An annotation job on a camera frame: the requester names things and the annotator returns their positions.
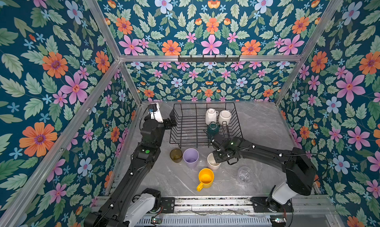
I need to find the cream mug pink handle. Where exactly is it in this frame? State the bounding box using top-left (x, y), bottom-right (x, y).
top-left (207, 153), bottom-right (221, 171)

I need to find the dark green mug white interior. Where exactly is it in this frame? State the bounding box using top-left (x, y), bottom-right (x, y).
top-left (206, 122), bottom-right (220, 140)

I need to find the clear glass cup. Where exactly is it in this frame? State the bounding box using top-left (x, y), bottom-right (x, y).
top-left (238, 167), bottom-right (253, 183)

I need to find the white mug red interior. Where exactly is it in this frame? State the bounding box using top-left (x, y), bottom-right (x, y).
top-left (218, 110), bottom-right (232, 126)

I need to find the lilac plastic cup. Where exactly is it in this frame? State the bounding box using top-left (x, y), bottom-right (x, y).
top-left (183, 148), bottom-right (199, 169)

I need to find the white ceramic mug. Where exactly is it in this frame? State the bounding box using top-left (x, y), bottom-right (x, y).
top-left (205, 108), bottom-right (219, 125)

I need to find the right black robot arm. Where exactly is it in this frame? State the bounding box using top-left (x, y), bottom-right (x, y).
top-left (210, 135), bottom-right (317, 206)

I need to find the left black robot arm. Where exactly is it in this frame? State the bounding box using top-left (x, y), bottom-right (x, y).
top-left (84, 103), bottom-right (176, 227)

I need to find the olive green glass cup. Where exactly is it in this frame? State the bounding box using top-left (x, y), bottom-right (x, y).
top-left (170, 148), bottom-right (183, 163)

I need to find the yellow mug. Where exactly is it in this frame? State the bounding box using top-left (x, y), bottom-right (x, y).
top-left (197, 168), bottom-right (215, 192)

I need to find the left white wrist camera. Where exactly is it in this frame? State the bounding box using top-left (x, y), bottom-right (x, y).
top-left (147, 103), bottom-right (163, 123)

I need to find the black wire dish rack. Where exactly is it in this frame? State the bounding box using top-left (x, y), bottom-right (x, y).
top-left (169, 102), bottom-right (243, 148)

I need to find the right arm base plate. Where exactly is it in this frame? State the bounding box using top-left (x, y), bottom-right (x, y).
top-left (250, 196), bottom-right (294, 213)

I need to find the black wall hook rail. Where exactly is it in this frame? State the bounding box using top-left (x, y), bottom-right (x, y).
top-left (177, 55), bottom-right (240, 63)

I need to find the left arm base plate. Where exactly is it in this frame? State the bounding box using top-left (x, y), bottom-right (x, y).
top-left (153, 197), bottom-right (176, 214)

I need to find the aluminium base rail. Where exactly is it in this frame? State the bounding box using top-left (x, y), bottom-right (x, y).
top-left (173, 195), bottom-right (337, 215)

